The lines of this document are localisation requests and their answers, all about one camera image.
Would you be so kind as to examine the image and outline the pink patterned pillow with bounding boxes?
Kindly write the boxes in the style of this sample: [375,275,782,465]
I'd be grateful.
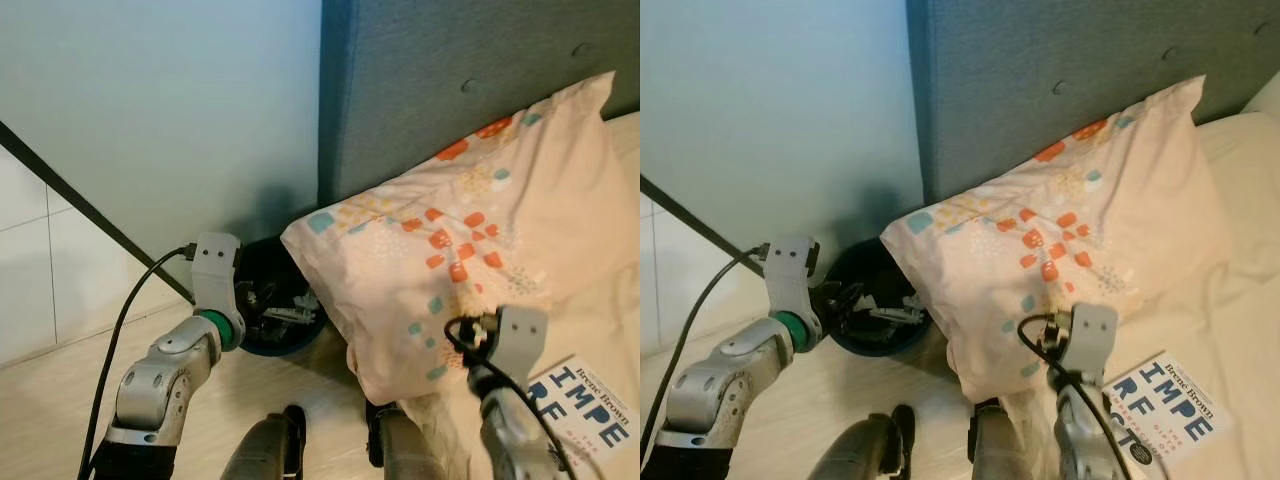
[280,70,641,406]
[880,75,1233,403]

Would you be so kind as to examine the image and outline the white book with black letters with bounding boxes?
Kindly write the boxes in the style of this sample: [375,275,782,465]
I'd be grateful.
[1105,350,1231,467]
[525,355,641,479]

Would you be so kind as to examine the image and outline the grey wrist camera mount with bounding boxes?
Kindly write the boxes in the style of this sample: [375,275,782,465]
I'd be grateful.
[1060,303,1119,387]
[190,233,245,317]
[763,236,823,317]
[488,305,551,387]

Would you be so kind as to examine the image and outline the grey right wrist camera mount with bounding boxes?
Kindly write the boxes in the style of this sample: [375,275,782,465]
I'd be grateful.
[488,305,551,387]
[1060,303,1119,387]

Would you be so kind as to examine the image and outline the black door frame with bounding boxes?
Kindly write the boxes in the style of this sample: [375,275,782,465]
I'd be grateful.
[0,120,196,301]
[640,175,766,283]

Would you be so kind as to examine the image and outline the grey robot leg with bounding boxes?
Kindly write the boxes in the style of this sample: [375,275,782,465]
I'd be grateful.
[365,400,446,480]
[218,405,306,480]
[805,405,916,480]
[965,400,1043,480]

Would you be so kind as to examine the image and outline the teal upholstered headboard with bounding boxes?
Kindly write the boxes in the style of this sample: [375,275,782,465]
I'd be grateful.
[318,0,641,206]
[905,0,1280,206]

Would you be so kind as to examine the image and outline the dark blue trash bin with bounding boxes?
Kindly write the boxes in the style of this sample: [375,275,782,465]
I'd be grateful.
[825,237,936,358]
[235,237,331,358]

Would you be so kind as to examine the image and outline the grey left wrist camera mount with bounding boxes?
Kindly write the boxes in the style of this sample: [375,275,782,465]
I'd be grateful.
[190,233,245,317]
[763,236,823,317]

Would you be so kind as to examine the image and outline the grey robot right leg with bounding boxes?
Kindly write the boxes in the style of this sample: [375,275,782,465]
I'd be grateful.
[365,400,446,480]
[965,400,1043,480]

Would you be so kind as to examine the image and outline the grey robot left leg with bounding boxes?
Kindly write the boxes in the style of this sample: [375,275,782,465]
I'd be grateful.
[805,405,916,480]
[218,405,306,480]

